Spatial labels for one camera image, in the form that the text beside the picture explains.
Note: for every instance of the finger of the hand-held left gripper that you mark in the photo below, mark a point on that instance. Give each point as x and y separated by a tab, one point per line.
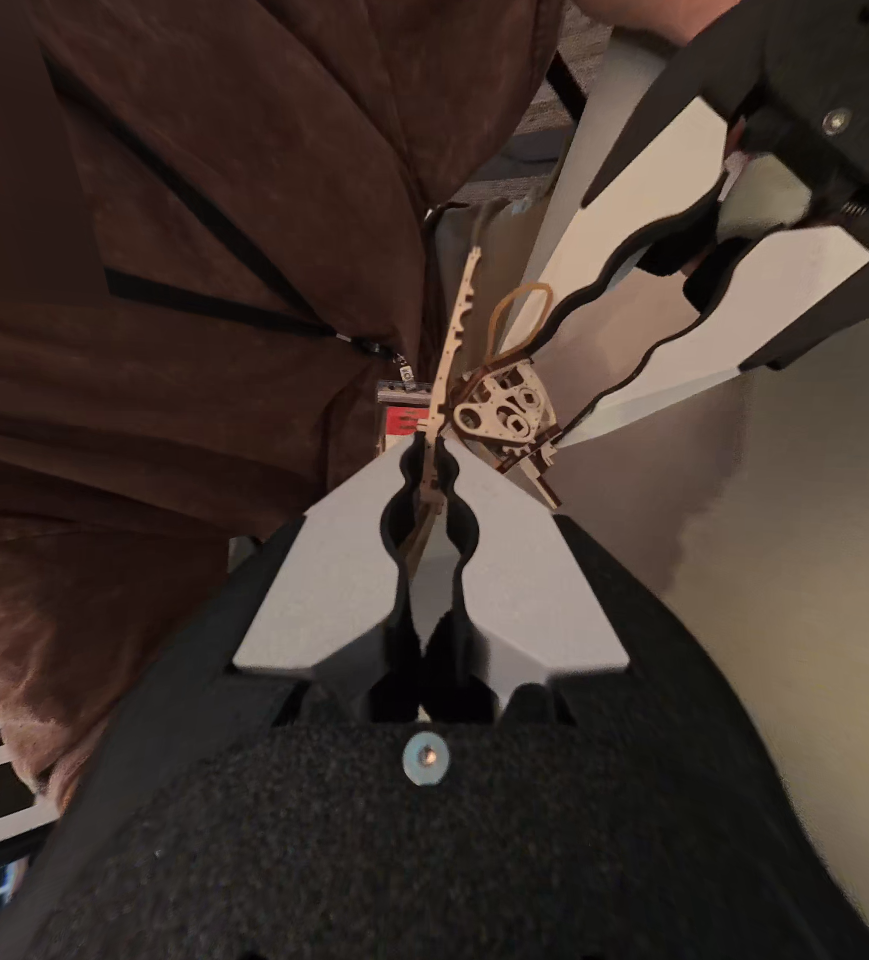
652	172
764	300

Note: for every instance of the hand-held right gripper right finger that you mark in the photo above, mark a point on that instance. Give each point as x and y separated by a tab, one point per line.
532	592

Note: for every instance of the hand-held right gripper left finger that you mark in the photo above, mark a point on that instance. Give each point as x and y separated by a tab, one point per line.
322	592

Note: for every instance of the wooden gear model assembly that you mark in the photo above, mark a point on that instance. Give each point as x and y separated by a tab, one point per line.
491	416

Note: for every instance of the tan rubber band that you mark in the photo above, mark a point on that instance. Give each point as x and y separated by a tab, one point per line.
513	292

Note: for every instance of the long notched wooden strip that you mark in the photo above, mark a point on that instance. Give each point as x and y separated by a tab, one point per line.
446	360

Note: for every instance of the person's left hand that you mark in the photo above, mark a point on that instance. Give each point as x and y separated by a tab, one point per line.
652	15

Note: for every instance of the clear badge with red card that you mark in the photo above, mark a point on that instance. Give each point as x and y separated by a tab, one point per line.
401	420

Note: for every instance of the brown jacket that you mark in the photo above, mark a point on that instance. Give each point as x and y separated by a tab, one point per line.
179	225

